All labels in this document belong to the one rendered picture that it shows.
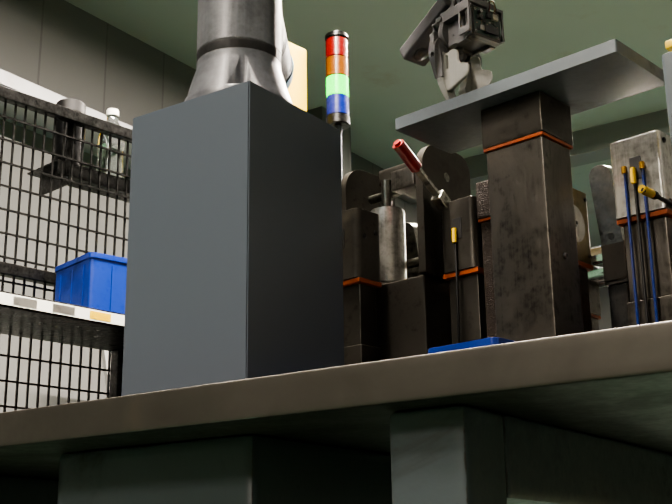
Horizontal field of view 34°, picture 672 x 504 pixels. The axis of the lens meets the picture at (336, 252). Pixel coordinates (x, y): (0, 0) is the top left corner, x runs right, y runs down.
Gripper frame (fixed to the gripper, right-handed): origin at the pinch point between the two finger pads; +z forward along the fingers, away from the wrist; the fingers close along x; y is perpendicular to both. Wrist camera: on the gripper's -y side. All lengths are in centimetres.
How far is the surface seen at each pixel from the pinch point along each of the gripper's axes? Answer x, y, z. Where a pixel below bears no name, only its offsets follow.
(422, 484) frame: -39, 35, 59
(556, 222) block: 3.0, 15.2, 21.5
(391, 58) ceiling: 234, -300, -194
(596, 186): 21.5, 7.1, 10.3
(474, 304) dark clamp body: 10.0, -8.7, 27.0
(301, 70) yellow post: 61, -131, -74
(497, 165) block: -0.5, 8.3, 11.9
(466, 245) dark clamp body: 9.0, -8.8, 17.8
